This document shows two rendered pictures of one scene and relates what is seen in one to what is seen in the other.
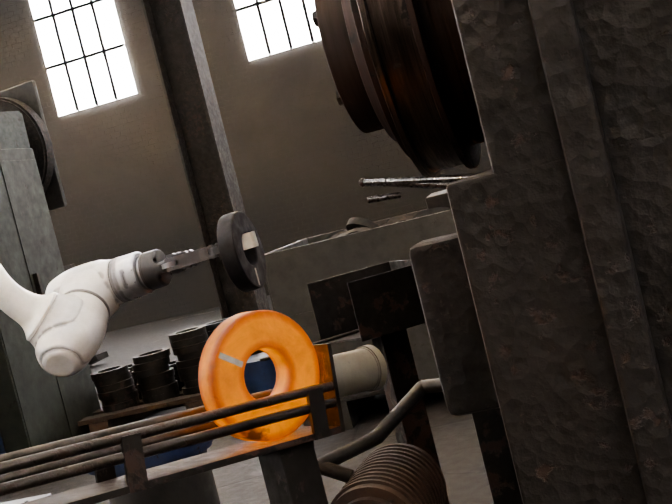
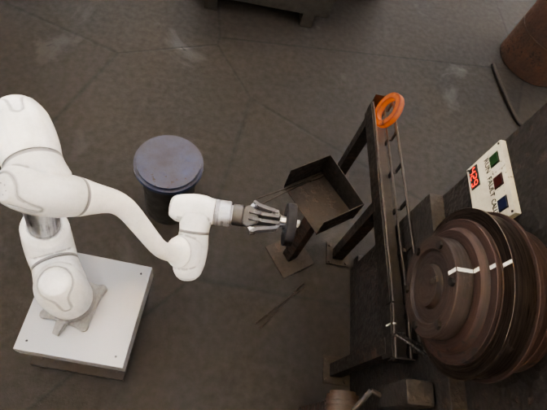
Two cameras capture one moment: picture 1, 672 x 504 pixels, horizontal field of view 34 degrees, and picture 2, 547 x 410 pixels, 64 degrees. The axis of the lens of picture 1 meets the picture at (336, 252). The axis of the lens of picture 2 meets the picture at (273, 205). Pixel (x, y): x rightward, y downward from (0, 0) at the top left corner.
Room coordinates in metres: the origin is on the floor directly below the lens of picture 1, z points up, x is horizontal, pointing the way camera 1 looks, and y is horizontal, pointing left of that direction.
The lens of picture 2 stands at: (1.50, 0.62, 2.17)
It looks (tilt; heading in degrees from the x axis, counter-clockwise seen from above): 60 degrees down; 329
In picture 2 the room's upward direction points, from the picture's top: 23 degrees clockwise
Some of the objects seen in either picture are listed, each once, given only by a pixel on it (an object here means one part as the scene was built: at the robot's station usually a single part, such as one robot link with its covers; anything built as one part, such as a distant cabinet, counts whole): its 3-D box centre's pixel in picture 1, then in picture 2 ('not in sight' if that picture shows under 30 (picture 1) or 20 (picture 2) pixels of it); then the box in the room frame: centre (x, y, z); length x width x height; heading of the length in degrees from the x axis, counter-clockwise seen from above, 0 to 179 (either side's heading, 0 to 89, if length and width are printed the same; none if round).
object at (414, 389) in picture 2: (469, 320); (404, 395); (1.49, -0.15, 0.68); 0.11 x 0.08 x 0.24; 74
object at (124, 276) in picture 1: (133, 276); (223, 213); (2.16, 0.40, 0.83); 0.09 x 0.06 x 0.09; 165
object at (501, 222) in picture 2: (414, 27); (466, 291); (1.72, -0.20, 1.11); 0.47 x 0.06 x 0.47; 164
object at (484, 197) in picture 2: not in sight; (491, 189); (2.02, -0.40, 1.15); 0.26 x 0.02 x 0.18; 164
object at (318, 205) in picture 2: (411, 435); (304, 224); (2.30, -0.06, 0.36); 0.26 x 0.20 x 0.72; 19
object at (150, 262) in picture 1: (166, 265); (244, 215); (2.14, 0.33, 0.84); 0.09 x 0.08 x 0.07; 75
